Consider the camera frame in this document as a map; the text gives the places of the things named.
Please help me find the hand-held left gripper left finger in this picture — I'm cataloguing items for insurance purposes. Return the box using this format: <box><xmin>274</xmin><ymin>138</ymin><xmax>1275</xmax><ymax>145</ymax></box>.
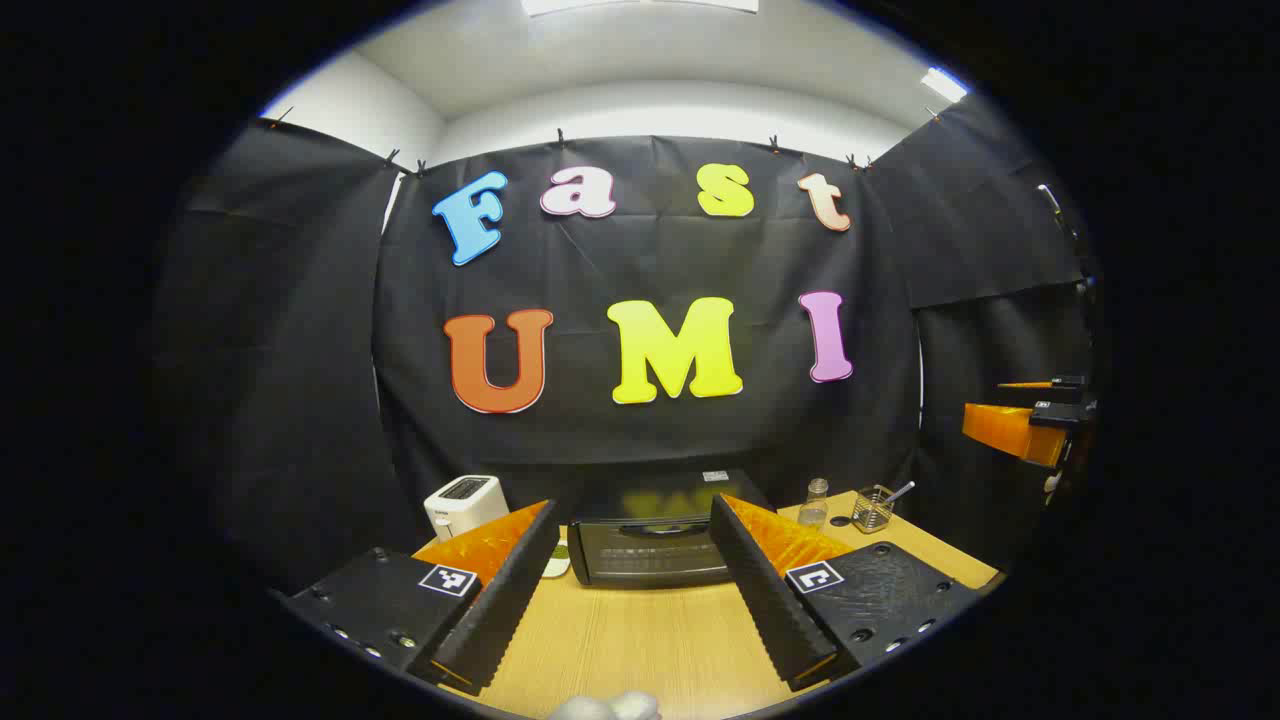
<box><xmin>283</xmin><ymin>498</ymin><xmax>561</xmax><ymax>698</ymax></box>

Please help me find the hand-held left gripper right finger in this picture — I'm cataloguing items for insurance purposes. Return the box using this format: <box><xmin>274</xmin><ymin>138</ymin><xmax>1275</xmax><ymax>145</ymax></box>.
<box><xmin>708</xmin><ymin>492</ymin><xmax>986</xmax><ymax>693</ymax></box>

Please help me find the black electric oven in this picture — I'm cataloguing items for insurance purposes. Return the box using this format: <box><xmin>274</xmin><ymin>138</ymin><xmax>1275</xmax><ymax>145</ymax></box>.
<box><xmin>567</xmin><ymin>470</ymin><xmax>776</xmax><ymax>589</ymax></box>

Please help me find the white toaster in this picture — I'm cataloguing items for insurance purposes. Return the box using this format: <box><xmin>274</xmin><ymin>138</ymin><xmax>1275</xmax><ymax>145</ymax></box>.
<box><xmin>424</xmin><ymin>475</ymin><xmax>511</xmax><ymax>541</ymax></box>

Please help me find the ceiling light panel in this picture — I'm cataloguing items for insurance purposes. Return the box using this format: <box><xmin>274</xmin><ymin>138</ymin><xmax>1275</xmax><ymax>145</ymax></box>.
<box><xmin>520</xmin><ymin>0</ymin><xmax>761</xmax><ymax>17</ymax></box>
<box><xmin>920</xmin><ymin>66</ymin><xmax>969</xmax><ymax>104</ymax></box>

